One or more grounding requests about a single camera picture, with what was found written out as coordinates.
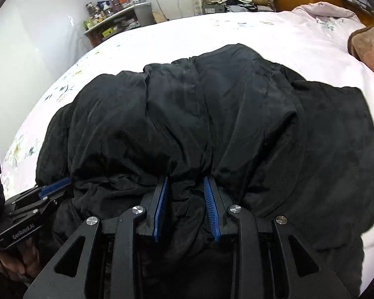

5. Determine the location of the black puffer jacket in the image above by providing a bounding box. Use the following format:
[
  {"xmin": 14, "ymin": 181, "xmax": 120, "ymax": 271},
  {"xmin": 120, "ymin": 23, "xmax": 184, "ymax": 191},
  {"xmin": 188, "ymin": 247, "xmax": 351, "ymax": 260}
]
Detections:
[{"xmin": 34, "ymin": 44, "xmax": 374, "ymax": 299}]

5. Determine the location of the person's left hand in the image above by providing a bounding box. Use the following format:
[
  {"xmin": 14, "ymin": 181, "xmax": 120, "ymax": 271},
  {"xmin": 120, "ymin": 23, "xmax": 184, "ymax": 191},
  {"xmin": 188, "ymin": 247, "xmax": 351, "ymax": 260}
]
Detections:
[{"xmin": 0, "ymin": 240, "xmax": 40, "ymax": 285}]

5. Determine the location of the brown bear print blanket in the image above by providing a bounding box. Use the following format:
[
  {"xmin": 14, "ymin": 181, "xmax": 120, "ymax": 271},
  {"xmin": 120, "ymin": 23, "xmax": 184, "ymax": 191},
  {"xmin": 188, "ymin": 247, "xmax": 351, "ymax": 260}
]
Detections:
[{"xmin": 347, "ymin": 26, "xmax": 374, "ymax": 84}]

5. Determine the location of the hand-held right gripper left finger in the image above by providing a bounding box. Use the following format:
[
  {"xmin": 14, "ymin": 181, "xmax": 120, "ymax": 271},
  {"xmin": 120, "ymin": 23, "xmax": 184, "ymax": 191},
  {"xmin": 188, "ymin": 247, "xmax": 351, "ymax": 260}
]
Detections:
[{"xmin": 22, "ymin": 176, "xmax": 170, "ymax": 299}]

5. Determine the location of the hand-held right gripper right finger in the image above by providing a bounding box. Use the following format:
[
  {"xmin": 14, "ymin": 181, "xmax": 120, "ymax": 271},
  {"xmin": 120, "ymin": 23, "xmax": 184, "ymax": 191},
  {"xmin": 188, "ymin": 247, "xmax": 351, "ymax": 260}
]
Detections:
[{"xmin": 203, "ymin": 175, "xmax": 351, "ymax": 299}]

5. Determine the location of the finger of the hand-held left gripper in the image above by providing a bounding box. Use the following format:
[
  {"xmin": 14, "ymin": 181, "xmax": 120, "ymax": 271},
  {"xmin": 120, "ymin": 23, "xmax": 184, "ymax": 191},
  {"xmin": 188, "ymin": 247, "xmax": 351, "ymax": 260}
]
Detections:
[
  {"xmin": 9, "ymin": 191, "xmax": 68, "ymax": 218},
  {"xmin": 4, "ymin": 176, "xmax": 73, "ymax": 206}
]

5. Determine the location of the group of bottles and jars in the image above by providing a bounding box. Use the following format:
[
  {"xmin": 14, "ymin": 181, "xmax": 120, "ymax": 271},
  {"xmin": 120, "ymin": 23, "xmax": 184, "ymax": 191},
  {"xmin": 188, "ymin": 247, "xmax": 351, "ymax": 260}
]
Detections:
[{"xmin": 84, "ymin": 0, "xmax": 116, "ymax": 30}]

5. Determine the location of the pink floral bedspread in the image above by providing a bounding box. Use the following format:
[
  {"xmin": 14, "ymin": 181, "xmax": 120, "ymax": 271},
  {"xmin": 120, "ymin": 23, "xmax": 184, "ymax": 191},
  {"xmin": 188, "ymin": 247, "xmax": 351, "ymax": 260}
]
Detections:
[{"xmin": 0, "ymin": 1, "xmax": 374, "ymax": 296}]

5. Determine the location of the wooden headboard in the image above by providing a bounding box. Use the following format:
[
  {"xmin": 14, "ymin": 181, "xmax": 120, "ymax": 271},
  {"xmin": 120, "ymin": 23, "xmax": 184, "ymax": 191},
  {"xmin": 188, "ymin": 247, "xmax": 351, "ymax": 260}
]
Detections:
[{"xmin": 340, "ymin": 0, "xmax": 374, "ymax": 28}]

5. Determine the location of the cluttered shelf unit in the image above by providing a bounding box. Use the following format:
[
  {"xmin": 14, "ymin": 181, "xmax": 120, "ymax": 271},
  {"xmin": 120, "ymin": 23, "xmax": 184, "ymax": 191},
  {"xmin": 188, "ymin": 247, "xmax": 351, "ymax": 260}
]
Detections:
[{"xmin": 84, "ymin": 2, "xmax": 153, "ymax": 46}]

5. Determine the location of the pile of clothes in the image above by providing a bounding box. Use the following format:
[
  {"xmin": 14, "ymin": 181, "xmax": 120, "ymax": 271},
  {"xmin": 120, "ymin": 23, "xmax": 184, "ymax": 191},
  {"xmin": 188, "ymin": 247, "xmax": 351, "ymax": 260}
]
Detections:
[{"xmin": 224, "ymin": 0, "xmax": 276, "ymax": 13}]

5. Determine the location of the dark shoe box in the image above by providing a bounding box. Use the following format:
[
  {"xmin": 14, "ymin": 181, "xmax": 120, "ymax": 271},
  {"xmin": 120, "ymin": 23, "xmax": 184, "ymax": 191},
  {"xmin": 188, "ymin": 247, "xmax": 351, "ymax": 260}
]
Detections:
[{"xmin": 202, "ymin": 3, "xmax": 226, "ymax": 14}]

